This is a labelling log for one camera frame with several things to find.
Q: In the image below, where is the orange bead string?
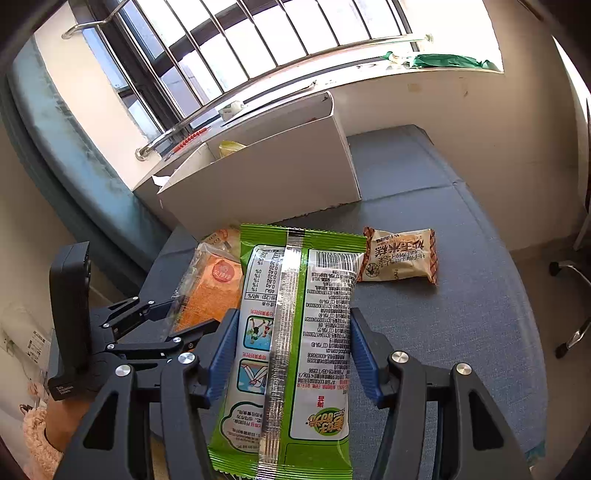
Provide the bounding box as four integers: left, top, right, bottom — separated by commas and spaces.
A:
171, 129, 208, 151

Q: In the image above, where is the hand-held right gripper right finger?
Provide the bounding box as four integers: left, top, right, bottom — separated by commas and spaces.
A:
349, 307, 529, 480

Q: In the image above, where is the white draped office chair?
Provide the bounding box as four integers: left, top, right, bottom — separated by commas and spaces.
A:
549, 88, 591, 360

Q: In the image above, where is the dark framed barred window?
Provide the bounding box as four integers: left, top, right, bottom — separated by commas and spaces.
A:
88, 0, 414, 144

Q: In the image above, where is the person's left forearm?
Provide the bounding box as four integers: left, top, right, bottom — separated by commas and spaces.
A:
21, 399, 93, 480

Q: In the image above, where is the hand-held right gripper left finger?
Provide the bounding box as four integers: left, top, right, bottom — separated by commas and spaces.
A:
54, 308, 241, 480

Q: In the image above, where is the orange snack packet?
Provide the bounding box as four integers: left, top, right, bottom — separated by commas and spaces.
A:
173, 225, 245, 334

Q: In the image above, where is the steel window guard rail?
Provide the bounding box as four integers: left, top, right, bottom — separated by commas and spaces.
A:
62, 0, 139, 40
135, 34, 435, 160

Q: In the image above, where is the beige cake snack packet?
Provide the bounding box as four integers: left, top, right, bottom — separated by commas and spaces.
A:
355, 226, 438, 286

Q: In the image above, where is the green snack packet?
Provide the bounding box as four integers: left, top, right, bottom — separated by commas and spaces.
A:
208, 223, 368, 480

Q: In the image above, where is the teal curtain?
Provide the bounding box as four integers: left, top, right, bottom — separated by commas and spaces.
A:
0, 34, 171, 287

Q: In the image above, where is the white cardboard box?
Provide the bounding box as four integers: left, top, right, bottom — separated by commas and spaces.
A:
156, 91, 362, 241

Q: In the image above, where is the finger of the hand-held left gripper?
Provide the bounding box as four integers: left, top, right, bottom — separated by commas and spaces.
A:
110, 320, 218, 358
91, 296, 178, 340

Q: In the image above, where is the green plastic bag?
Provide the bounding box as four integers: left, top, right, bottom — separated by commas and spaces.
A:
383, 52, 502, 73

